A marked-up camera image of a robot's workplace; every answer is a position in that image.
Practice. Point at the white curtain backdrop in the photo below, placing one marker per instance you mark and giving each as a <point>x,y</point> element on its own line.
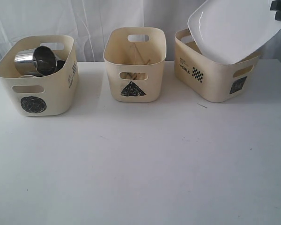
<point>90,22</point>

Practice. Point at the white rectangular plate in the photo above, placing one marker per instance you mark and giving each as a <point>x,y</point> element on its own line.
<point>227,31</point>

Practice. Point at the cream bin square mark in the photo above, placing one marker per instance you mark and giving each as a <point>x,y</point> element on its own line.
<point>213,81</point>

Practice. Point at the steel mug front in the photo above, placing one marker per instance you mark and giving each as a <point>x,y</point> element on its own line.
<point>25,62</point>

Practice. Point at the cream bin circle mark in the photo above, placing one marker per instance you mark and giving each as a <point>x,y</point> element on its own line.
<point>42,96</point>

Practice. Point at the steel mug with wire handle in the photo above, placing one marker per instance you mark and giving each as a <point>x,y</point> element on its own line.
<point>44,60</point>

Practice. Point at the steel bowl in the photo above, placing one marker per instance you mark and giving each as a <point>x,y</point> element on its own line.
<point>59,66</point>

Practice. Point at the cream bin triangle mark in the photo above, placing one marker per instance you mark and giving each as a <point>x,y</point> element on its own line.
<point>130,82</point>

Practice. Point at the white plastic bowl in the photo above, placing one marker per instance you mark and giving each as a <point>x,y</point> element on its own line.
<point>28,76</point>

